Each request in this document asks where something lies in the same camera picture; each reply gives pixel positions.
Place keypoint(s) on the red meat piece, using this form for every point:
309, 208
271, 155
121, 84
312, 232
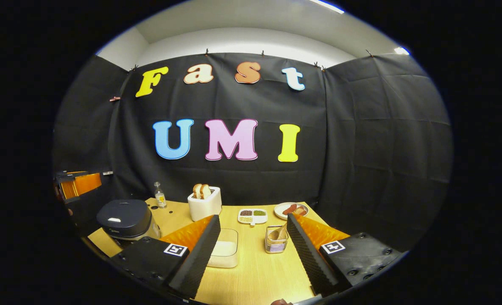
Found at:
300, 211
289, 209

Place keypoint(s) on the ceiling light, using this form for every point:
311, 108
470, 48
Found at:
402, 51

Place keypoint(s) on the white round plate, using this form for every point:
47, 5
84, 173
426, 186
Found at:
278, 211

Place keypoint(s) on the white toaster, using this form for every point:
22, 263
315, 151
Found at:
204, 209

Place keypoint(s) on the wooden spoon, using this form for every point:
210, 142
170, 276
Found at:
280, 232

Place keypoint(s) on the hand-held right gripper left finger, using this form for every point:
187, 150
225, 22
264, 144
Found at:
196, 258

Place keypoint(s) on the dark grey rice cooker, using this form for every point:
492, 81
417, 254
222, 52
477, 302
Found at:
124, 218

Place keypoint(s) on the glass bottle yellow label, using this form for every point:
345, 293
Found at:
160, 199

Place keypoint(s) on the white rice container box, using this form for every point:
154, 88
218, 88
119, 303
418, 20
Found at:
225, 250

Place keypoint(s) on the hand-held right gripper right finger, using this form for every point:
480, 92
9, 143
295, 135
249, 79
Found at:
310, 258

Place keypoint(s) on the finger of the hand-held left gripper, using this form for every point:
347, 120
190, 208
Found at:
87, 183

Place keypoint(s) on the white divided bean dish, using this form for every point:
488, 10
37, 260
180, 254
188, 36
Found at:
253, 220

